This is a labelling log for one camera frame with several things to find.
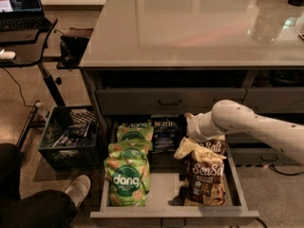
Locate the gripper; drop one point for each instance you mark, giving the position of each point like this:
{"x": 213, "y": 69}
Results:
{"x": 195, "y": 126}

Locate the blue chip bag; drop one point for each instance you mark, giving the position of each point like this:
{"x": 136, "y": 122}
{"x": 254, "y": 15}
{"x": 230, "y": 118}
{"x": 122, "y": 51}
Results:
{"x": 165, "y": 132}

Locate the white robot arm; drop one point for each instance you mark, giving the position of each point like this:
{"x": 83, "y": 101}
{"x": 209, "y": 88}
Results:
{"x": 229, "y": 117}

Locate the middle brown sea salt bag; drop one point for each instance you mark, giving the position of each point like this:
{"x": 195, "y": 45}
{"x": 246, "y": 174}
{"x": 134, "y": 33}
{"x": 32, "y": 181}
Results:
{"x": 217, "y": 144}

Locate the brown sea salt bag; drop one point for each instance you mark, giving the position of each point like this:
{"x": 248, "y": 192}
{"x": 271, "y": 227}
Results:
{"x": 205, "y": 177}
{"x": 217, "y": 144}

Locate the front brown sea salt bag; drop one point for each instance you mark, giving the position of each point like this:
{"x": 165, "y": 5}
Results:
{"x": 205, "y": 177}

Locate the grey top drawer front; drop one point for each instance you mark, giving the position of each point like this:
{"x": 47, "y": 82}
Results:
{"x": 172, "y": 100}

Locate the rear green dang bag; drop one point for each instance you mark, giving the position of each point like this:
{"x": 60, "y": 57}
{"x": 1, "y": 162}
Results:
{"x": 125, "y": 133}

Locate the green dang bag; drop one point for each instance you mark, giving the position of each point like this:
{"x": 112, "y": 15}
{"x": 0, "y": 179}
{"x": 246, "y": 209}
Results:
{"x": 134, "y": 149}
{"x": 125, "y": 133}
{"x": 129, "y": 181}

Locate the middle green dang bag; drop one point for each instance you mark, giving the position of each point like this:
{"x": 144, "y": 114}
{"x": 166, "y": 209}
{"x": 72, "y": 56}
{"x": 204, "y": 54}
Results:
{"x": 134, "y": 149}

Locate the open grey middle drawer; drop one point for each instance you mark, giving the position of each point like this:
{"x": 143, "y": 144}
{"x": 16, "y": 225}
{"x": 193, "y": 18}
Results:
{"x": 165, "y": 206}

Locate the grey right drawer fronts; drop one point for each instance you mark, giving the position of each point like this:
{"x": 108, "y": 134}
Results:
{"x": 281, "y": 103}

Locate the front green dang bag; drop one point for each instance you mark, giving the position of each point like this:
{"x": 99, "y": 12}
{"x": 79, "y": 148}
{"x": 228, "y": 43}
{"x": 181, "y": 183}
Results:
{"x": 129, "y": 181}

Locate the grey cabinet with glass counter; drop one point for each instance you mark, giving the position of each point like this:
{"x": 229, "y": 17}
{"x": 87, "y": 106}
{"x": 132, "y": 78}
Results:
{"x": 206, "y": 44}

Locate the grey slipper shoe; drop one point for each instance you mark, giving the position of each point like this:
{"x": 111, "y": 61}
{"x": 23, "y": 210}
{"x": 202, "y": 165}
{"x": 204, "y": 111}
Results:
{"x": 79, "y": 189}

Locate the black plastic crate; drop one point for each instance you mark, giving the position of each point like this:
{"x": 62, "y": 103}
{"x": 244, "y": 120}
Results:
{"x": 70, "y": 137}

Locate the black box on floor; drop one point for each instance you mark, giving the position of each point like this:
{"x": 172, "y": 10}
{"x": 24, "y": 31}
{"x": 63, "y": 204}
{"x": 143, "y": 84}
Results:
{"x": 73, "y": 46}

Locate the person leg black trousers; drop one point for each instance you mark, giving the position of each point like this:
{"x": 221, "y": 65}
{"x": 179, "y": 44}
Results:
{"x": 45, "y": 209}

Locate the black adjustable side desk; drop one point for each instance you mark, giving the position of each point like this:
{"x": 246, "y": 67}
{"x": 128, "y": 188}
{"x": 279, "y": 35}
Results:
{"x": 17, "y": 116}

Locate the white computer mouse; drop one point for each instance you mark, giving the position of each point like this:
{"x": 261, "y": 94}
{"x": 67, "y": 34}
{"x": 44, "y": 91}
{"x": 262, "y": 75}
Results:
{"x": 7, "y": 55}

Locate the black laptop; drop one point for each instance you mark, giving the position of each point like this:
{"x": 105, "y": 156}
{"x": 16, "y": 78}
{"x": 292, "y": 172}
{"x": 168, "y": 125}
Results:
{"x": 19, "y": 15}

